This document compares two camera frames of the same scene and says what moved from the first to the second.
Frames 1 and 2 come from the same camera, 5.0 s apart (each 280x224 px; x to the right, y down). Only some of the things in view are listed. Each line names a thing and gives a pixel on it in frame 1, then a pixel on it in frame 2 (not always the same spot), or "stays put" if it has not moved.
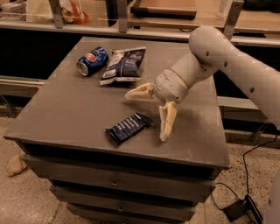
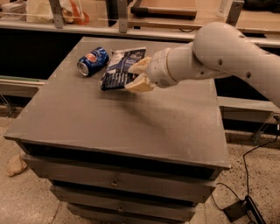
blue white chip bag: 124,66 stays put
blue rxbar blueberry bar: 129,127 to 115,80
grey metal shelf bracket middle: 122,11 stays put
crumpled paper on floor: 16,164 stays put
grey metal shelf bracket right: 233,18 stays put
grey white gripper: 170,86 to 158,67
